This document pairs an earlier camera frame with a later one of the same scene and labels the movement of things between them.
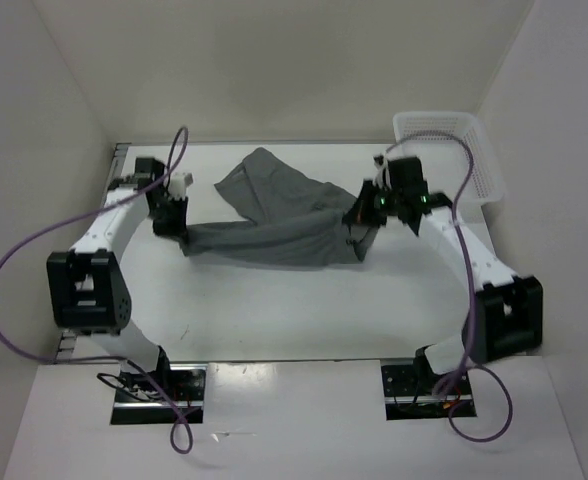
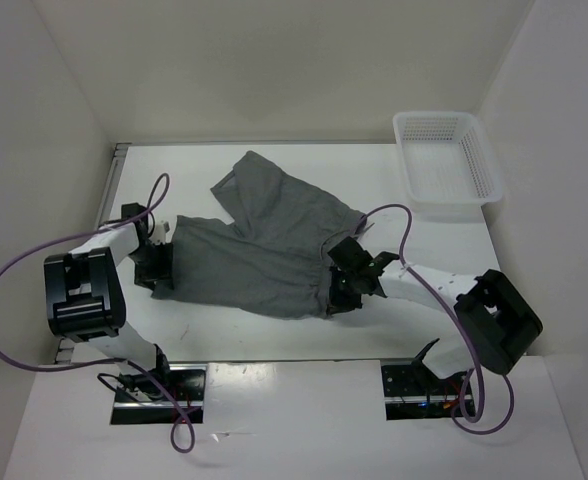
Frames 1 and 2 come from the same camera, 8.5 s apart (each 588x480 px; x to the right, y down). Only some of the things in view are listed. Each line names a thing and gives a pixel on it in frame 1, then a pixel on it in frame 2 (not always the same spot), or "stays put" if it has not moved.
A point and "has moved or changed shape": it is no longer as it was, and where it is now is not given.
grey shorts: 293,216 has moved or changed shape
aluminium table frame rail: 69,338 stays put
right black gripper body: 377,204 to 344,292
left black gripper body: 168,217 to 153,263
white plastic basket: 444,161 stays put
